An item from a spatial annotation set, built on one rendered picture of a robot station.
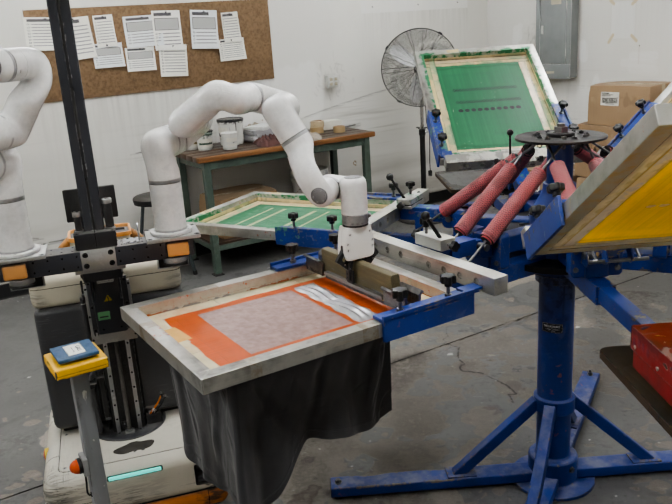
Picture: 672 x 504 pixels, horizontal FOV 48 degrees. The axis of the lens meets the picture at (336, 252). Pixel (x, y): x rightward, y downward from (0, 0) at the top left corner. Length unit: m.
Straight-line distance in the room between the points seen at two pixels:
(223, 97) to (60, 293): 1.12
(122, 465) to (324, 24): 4.49
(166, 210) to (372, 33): 4.69
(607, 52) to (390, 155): 2.01
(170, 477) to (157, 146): 1.22
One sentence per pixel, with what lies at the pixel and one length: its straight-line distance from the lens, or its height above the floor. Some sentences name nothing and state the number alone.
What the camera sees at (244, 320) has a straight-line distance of 2.07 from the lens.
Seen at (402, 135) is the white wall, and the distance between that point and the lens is 7.00.
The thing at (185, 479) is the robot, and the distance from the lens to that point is 2.87.
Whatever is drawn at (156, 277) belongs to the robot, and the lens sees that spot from 2.89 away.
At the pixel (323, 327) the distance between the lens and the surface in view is 1.97.
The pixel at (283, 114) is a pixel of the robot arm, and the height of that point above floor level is 1.48.
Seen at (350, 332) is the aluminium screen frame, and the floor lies 0.99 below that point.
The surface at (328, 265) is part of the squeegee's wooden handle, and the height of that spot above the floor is 1.01.
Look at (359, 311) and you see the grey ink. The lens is 2.04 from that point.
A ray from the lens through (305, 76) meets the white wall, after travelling 6.40.
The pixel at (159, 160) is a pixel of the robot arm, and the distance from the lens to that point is 2.25.
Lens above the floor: 1.71
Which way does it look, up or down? 17 degrees down
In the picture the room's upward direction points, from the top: 4 degrees counter-clockwise
